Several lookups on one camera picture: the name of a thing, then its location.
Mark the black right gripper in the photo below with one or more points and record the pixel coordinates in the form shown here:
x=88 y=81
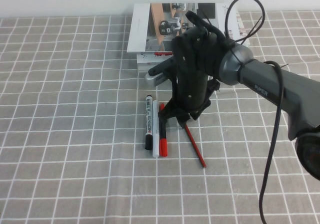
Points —
x=195 y=66

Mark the red brown patterned pencil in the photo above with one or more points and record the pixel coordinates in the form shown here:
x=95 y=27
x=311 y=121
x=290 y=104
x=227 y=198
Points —
x=196 y=148

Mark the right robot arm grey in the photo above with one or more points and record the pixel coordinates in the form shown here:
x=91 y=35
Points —
x=262 y=83

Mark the slim red black pen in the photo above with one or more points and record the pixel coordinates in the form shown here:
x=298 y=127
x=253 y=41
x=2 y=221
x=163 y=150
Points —
x=163 y=146

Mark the black capped labelled marker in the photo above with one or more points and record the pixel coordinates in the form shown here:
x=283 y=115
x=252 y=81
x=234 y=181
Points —
x=148 y=121

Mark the white marker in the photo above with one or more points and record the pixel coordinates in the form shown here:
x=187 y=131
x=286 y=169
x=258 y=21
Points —
x=155 y=133

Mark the grey stapler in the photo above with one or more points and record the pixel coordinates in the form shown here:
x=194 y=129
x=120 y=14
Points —
x=157 y=80

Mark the white book with red print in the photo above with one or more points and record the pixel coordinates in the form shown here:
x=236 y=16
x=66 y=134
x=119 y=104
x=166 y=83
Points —
x=150 y=56

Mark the white magazine with photo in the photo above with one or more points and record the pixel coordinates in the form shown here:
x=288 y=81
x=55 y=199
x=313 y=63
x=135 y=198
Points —
x=137 y=28

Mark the grey white checked tablecloth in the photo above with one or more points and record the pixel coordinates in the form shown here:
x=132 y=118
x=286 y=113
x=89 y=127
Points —
x=75 y=133

